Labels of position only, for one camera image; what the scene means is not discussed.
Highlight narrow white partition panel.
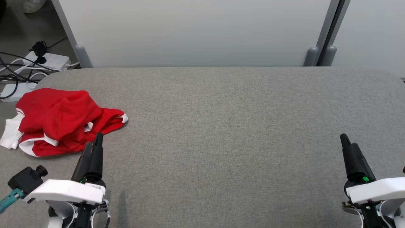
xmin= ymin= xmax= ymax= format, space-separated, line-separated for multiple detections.
xmin=332 ymin=0 xmax=405 ymax=78

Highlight wide white partition panel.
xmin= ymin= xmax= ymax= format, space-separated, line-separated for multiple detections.
xmin=59 ymin=0 xmax=332 ymax=68

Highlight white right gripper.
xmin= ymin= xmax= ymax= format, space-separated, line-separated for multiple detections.
xmin=340 ymin=133 xmax=405 ymax=205

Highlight red shorts with white waistband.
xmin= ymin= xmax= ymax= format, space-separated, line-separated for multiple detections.
xmin=0 ymin=108 xmax=128 ymax=157

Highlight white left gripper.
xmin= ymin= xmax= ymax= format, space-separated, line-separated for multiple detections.
xmin=24 ymin=132 xmax=107 ymax=205

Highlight teal-plugged left camera cable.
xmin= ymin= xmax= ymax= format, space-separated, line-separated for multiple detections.
xmin=0 ymin=188 xmax=24 ymax=214

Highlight black power plug adapter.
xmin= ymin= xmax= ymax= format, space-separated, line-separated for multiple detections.
xmin=29 ymin=41 xmax=48 ymax=65

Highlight white crumpled bag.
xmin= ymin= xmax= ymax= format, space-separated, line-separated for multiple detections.
xmin=22 ymin=0 xmax=47 ymax=14

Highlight thin black cable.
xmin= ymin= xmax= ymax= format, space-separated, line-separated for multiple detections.
xmin=46 ymin=37 xmax=69 ymax=50

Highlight grey partition post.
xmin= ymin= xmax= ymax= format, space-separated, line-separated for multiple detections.
xmin=322 ymin=0 xmax=352 ymax=67
xmin=51 ymin=0 xmax=94 ymax=69
xmin=303 ymin=0 xmax=340 ymax=67

